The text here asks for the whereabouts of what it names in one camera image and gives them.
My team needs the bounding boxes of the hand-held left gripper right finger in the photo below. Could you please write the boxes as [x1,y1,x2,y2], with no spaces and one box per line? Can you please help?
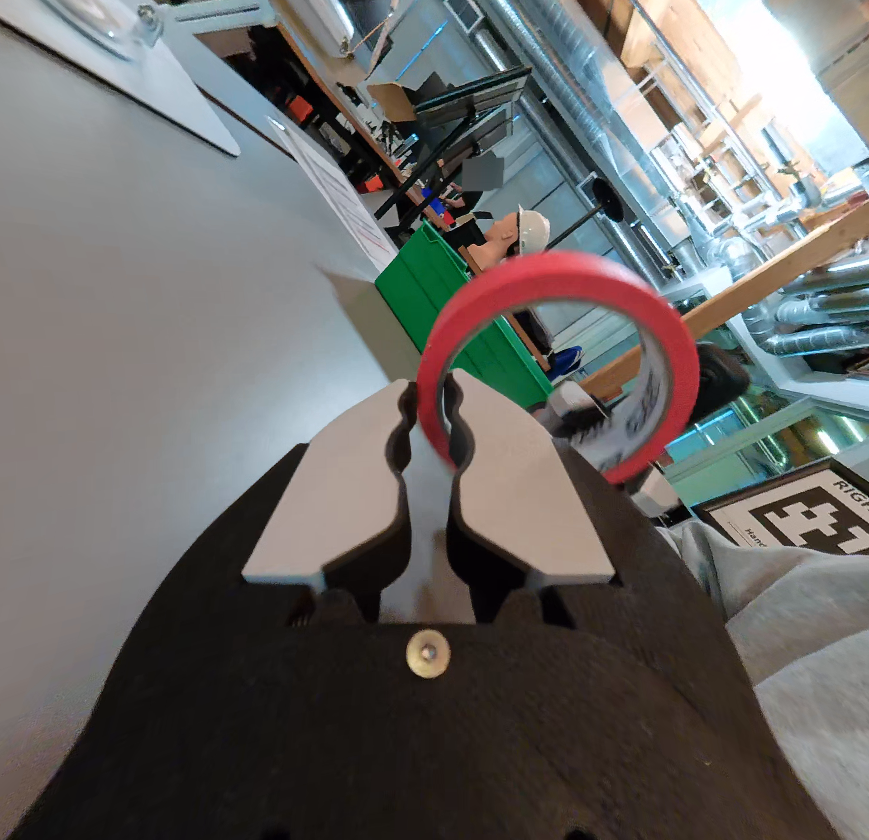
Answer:
[444,369,617,622]

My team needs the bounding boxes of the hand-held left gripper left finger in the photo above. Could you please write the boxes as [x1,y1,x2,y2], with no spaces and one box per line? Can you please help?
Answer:
[242,379,416,620]

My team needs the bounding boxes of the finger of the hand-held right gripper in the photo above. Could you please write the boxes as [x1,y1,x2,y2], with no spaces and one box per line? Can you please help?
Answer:
[628,470,682,520]
[536,381,615,447]

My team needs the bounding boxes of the red tape roll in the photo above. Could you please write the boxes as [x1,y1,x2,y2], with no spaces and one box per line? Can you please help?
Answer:
[415,250,700,485]

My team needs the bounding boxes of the green plastic bin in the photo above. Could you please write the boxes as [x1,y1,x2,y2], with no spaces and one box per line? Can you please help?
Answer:
[374,220,553,411]

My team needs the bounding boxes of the grey desk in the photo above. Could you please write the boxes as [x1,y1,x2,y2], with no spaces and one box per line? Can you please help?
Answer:
[0,0,425,807]

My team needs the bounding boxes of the background wooden-edged desk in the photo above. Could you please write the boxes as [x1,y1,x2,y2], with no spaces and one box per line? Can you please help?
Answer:
[268,18,452,233]

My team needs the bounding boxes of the silver insulated pipes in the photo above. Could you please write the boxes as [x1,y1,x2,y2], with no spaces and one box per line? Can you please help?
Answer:
[740,256,869,360]

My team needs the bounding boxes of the mannequin with white helmet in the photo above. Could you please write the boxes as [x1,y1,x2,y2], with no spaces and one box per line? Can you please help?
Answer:
[460,205,552,278]

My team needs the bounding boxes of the black disc on pole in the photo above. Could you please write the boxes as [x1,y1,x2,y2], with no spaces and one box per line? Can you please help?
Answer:
[549,176,627,250]

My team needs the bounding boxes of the printed paper sheets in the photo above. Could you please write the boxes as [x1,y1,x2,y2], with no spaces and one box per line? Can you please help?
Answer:
[267,115,399,272]

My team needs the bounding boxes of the background monitor on stand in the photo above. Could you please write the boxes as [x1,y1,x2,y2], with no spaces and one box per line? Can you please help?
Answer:
[413,64,535,129]

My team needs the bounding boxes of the wooden post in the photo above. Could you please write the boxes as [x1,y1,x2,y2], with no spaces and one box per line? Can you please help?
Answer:
[579,202,869,401]

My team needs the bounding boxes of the silver spiral duct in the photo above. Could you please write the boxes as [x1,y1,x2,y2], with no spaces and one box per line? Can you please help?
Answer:
[462,0,687,270]

